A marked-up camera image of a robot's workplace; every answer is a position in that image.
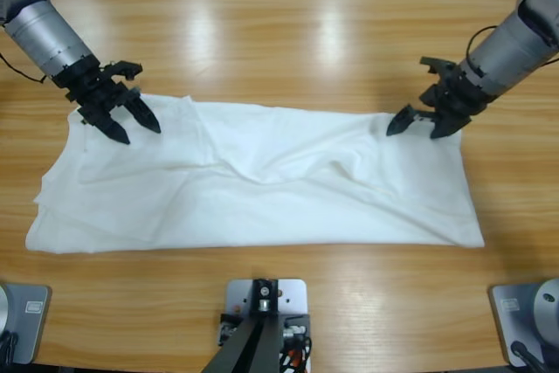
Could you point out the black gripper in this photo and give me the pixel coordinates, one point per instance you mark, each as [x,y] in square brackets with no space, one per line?
[94,93]
[458,95]

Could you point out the white t-shirt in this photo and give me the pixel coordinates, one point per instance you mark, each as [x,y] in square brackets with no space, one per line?
[262,198]

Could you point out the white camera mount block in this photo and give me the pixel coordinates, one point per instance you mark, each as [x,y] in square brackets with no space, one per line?
[292,299]

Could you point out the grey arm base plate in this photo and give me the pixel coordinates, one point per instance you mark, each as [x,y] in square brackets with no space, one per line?
[30,333]
[502,329]

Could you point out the dark camera post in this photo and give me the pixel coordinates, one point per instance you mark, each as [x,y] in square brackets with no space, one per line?
[257,338]

